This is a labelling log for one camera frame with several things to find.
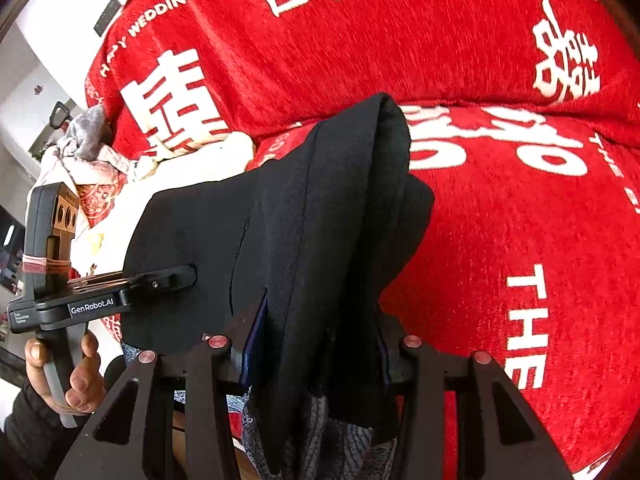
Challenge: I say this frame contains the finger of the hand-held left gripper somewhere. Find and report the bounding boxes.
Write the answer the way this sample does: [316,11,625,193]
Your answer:
[118,264,197,297]

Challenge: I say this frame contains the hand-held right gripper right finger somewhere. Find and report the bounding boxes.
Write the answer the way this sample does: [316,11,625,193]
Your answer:
[377,325,576,480]

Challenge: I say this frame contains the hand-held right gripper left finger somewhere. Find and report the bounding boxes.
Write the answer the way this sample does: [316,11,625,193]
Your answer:
[52,292,271,480]

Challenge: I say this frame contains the black pants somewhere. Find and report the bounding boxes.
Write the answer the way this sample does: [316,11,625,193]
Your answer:
[120,92,436,478]

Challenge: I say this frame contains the person's left forearm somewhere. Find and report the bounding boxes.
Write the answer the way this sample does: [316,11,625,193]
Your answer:
[0,380,81,480]

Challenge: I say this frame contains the person's left hand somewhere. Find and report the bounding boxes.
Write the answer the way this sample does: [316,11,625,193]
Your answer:
[24,331,106,416]

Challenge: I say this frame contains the pink floral cloth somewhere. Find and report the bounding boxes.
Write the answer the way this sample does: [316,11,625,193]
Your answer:
[40,142,133,233]

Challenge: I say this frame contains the grey cloth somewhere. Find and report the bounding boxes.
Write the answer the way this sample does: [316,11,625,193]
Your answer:
[57,105,115,161]

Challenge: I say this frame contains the red printed sofa cover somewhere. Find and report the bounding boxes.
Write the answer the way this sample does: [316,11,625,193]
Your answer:
[82,0,640,158]
[245,102,640,476]

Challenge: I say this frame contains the black wall panel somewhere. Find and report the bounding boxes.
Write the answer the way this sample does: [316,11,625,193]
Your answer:
[92,0,124,37]

